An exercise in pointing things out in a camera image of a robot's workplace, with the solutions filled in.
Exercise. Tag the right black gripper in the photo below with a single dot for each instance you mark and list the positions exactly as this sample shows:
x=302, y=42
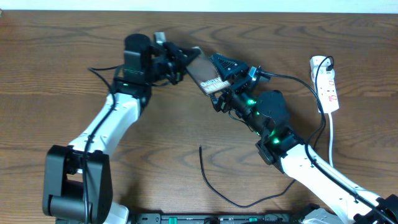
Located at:
x=239, y=72

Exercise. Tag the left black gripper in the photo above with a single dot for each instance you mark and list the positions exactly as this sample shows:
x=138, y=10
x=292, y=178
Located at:
x=180, y=55

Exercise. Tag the bronze Galaxy smartphone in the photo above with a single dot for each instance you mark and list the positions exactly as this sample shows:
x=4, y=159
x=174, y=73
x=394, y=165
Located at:
x=205, y=75

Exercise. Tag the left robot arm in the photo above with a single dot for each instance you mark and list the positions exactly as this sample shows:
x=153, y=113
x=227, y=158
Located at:
x=77, y=179

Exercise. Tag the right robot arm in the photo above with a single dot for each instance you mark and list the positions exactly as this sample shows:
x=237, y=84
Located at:
x=282, y=147

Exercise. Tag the black USB plug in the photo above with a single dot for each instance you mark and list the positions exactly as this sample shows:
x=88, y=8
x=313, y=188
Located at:
x=330, y=67

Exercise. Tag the white power strip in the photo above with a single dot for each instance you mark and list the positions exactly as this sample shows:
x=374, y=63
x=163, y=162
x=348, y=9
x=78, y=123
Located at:
x=324, y=83

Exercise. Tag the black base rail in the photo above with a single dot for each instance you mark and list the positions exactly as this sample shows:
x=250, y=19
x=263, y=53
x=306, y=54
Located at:
x=157, y=218

